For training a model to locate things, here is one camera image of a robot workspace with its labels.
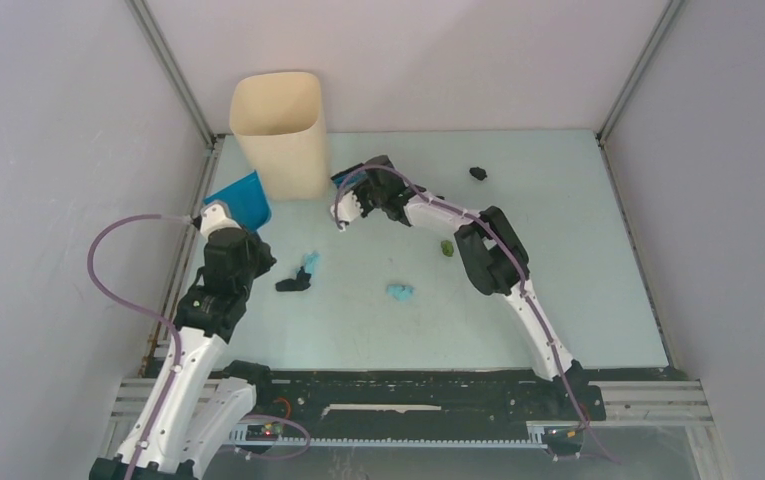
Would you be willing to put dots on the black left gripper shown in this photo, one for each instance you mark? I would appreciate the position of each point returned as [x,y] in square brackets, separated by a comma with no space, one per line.
[262,250]

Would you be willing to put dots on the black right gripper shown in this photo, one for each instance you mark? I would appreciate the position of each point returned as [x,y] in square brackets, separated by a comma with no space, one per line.
[367,209]

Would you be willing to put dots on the blue dustpan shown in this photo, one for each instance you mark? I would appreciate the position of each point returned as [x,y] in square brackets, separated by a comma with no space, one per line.
[245,201]

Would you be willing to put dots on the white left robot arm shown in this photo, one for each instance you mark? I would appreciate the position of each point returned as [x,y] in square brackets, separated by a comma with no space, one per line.
[172,438]

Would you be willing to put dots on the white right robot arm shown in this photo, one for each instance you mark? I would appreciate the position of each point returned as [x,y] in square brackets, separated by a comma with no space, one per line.
[494,259]

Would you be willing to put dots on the black scrap left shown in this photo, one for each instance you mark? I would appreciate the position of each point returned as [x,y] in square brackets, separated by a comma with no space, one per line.
[300,282]

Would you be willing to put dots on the light blue scrap left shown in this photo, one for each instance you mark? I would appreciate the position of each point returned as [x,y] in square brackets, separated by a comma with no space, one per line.
[310,262]

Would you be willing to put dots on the green paper scrap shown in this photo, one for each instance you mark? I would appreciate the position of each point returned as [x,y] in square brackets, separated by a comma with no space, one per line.
[447,248]

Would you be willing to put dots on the small black paper scrap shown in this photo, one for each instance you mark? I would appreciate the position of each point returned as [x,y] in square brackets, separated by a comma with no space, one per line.
[478,173]

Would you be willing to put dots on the light blue paper scrap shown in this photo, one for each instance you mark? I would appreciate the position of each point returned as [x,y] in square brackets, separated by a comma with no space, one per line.
[400,292]

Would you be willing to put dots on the beige waste bin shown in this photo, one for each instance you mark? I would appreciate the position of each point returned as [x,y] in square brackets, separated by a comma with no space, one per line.
[279,123]

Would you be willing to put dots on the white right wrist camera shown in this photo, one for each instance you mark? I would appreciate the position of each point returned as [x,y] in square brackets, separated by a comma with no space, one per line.
[347,210]

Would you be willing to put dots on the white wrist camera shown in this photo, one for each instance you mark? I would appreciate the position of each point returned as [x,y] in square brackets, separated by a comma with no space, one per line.
[347,210]
[215,216]

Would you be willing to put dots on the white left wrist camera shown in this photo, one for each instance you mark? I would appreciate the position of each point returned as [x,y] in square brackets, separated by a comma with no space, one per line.
[215,216]

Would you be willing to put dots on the left aluminium frame post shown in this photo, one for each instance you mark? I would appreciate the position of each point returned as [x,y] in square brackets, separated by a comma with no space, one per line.
[146,20]

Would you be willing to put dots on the aluminium frame post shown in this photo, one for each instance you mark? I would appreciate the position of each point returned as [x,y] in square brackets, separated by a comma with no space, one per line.
[661,29]
[146,20]

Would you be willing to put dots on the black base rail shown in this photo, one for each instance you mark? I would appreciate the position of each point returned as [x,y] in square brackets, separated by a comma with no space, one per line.
[438,405]

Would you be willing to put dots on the grey cable duct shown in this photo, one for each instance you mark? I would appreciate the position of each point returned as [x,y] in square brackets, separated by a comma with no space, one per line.
[242,436]

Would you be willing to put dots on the right aluminium frame post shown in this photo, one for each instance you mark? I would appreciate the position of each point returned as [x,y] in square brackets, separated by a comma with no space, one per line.
[661,29]

